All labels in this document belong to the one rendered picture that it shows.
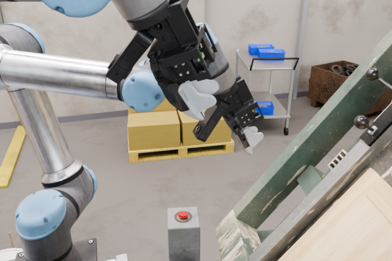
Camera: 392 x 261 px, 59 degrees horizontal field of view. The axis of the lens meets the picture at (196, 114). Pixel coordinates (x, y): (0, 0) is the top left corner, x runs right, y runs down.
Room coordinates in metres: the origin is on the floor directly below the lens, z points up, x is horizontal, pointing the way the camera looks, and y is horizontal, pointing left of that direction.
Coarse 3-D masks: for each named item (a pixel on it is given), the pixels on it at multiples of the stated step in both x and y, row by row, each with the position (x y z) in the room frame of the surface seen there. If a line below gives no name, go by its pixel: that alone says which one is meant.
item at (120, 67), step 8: (136, 32) 0.51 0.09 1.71; (144, 32) 0.49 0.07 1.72; (136, 40) 0.49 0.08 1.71; (144, 40) 0.49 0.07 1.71; (152, 40) 0.49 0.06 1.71; (128, 48) 0.50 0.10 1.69; (136, 48) 0.49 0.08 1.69; (144, 48) 0.49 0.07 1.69; (120, 56) 0.50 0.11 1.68; (128, 56) 0.50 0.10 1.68; (136, 56) 0.50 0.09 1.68; (112, 64) 0.53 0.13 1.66; (120, 64) 0.51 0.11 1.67; (128, 64) 0.51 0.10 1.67; (112, 72) 0.52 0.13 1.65; (120, 72) 0.52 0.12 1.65; (128, 72) 0.53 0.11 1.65; (112, 80) 0.53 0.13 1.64; (120, 80) 0.52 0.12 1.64
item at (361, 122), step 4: (360, 116) 0.83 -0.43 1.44; (364, 116) 0.83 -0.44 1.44; (356, 120) 0.83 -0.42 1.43; (360, 120) 0.82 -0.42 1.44; (364, 120) 0.82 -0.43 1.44; (368, 120) 0.82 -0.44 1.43; (356, 124) 0.82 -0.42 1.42; (360, 124) 0.82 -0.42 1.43; (364, 124) 0.82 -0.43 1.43; (368, 124) 0.82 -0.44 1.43; (360, 128) 0.82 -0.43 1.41; (364, 128) 0.82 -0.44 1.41; (368, 128) 0.86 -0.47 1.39; (372, 128) 0.87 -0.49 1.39; (376, 128) 0.88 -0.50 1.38; (368, 132) 0.89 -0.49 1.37; (372, 132) 0.88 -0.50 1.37
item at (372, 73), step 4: (372, 68) 0.94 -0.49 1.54; (376, 68) 0.94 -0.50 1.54; (368, 72) 0.94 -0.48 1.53; (372, 72) 0.93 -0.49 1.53; (376, 72) 0.93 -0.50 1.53; (368, 76) 0.93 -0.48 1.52; (372, 76) 0.93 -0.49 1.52; (376, 76) 0.92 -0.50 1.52; (372, 80) 0.93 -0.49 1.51; (380, 80) 0.93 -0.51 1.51; (384, 84) 0.92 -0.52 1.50; (388, 84) 0.92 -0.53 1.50; (388, 88) 0.92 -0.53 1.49
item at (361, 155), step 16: (384, 144) 0.87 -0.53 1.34; (352, 160) 0.88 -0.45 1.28; (368, 160) 0.87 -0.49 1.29; (336, 176) 0.88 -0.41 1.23; (352, 176) 0.86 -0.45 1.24; (320, 192) 0.87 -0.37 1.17; (336, 192) 0.86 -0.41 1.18; (304, 208) 0.87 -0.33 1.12; (320, 208) 0.86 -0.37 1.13; (288, 224) 0.87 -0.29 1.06; (304, 224) 0.85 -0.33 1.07; (272, 240) 0.87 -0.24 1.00; (288, 240) 0.85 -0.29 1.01; (256, 256) 0.86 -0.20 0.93; (272, 256) 0.84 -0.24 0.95
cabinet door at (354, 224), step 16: (368, 176) 0.82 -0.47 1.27; (352, 192) 0.81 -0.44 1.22; (368, 192) 0.77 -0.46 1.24; (384, 192) 0.74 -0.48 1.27; (336, 208) 0.81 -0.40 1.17; (352, 208) 0.77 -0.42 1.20; (368, 208) 0.74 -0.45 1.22; (384, 208) 0.71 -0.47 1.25; (320, 224) 0.80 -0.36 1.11; (336, 224) 0.77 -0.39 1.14; (352, 224) 0.73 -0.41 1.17; (368, 224) 0.70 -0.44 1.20; (384, 224) 0.67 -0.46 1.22; (304, 240) 0.80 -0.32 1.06; (320, 240) 0.76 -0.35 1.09; (336, 240) 0.73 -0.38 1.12; (352, 240) 0.70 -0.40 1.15; (368, 240) 0.67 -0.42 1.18; (384, 240) 0.64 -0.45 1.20; (288, 256) 0.80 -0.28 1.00; (304, 256) 0.76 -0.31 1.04; (320, 256) 0.73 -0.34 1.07; (336, 256) 0.69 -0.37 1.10; (352, 256) 0.66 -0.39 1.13; (368, 256) 0.64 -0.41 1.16; (384, 256) 0.61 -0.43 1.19
